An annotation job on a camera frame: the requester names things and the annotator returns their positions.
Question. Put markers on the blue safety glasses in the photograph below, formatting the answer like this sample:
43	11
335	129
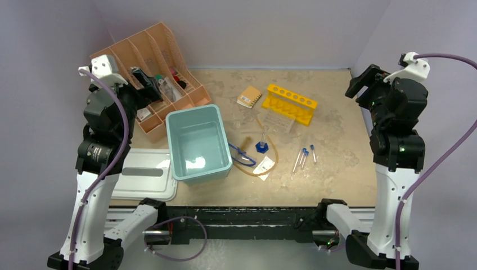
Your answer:
241	157

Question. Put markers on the clear well plate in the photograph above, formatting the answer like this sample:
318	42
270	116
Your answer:
274	122

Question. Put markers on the tan bristle brush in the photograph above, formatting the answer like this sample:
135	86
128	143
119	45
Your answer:
245	144

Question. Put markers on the teal plastic bin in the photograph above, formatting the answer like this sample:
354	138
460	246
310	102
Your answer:
198	145

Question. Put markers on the tan rubber tubing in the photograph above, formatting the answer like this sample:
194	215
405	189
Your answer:
239	167

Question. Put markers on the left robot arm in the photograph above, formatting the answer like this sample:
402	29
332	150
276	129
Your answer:
110	112

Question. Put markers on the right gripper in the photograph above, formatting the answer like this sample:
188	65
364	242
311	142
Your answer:
374	78

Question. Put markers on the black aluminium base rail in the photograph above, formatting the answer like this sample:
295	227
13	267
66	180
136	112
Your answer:
300	224

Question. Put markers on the yellow spiral notebook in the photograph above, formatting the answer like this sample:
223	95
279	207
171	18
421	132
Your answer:
249	97

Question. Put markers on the white bin lid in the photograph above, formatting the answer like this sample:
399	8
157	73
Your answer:
146	173

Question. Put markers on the yellow test tube rack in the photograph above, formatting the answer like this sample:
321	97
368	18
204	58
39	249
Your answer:
290	104

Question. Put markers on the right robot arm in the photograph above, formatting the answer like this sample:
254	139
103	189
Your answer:
395	102

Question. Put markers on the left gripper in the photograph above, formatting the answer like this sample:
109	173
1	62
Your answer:
149	93

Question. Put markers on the white label packet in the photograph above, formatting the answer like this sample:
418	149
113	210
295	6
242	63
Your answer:
263	169

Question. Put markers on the peach desk file organizer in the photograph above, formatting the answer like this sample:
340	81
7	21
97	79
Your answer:
156	52

